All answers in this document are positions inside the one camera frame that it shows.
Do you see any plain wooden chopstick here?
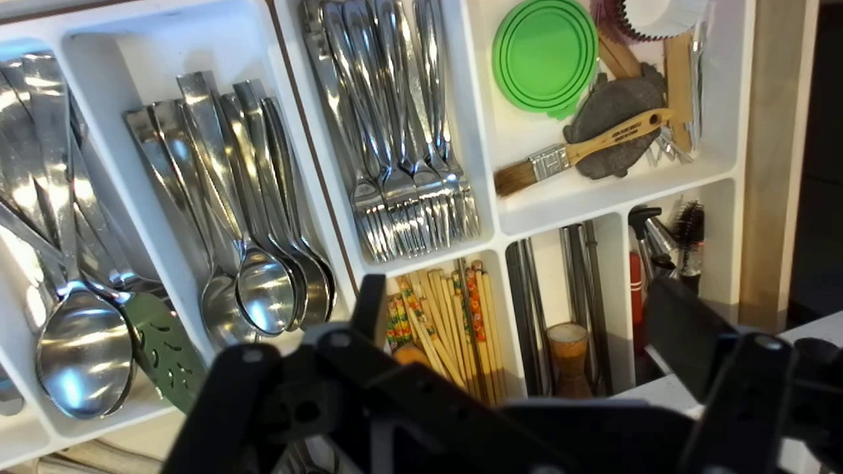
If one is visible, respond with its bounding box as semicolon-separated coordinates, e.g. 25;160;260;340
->
409;268;469;389

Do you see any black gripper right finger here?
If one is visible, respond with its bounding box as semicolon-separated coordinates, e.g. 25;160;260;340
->
642;277;843;474

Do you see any large steel tablespoon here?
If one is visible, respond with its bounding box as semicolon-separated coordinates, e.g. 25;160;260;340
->
0;53;140;423
0;66;65;257
61;89;168;302

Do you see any red fluted cupcake liner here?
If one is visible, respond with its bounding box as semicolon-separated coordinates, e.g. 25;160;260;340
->
602;0;716;44

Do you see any short wooden stick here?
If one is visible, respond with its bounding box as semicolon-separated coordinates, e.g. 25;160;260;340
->
596;19;645;85

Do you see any green round silicone lid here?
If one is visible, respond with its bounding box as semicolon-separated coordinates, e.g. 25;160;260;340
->
490;0;602;121

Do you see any black and steel corkscrew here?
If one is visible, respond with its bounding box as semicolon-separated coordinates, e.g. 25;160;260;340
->
626;202;705;285

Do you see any flat wooden stick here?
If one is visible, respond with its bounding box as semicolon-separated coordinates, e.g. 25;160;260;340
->
660;28;700;158

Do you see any small wooden cork cylinder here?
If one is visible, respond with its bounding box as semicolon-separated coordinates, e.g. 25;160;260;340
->
542;318;596;403

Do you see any colourful printed wooden chopstick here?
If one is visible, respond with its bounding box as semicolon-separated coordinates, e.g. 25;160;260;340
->
385;279;426;355

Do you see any wooden handled pastry brush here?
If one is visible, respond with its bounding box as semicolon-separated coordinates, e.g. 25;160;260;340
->
493;104;677;199

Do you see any green slotted plastic spoon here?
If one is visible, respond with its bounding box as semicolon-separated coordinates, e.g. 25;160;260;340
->
116;287;213;415

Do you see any orange printed wooden chopstick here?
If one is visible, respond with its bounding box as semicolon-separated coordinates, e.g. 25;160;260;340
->
460;257;512;409

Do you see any grey felt trivet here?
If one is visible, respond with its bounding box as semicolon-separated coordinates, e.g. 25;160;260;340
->
560;61;672;183

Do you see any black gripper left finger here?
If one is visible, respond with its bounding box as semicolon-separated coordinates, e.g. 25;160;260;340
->
161;270;563;474

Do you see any white cutlery organizer tray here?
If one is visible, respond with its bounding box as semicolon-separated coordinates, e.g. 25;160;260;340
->
0;0;759;469

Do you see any dark metal rod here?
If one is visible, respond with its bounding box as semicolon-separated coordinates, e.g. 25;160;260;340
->
506;233;554;401
560;222;613;401

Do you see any steel teaspoon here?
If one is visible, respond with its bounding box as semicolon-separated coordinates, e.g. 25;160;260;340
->
174;69;297;340
122;102;257;351
232;77;339;330

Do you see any red handled utensil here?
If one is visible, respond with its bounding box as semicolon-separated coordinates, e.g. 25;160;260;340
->
626;247;650;355

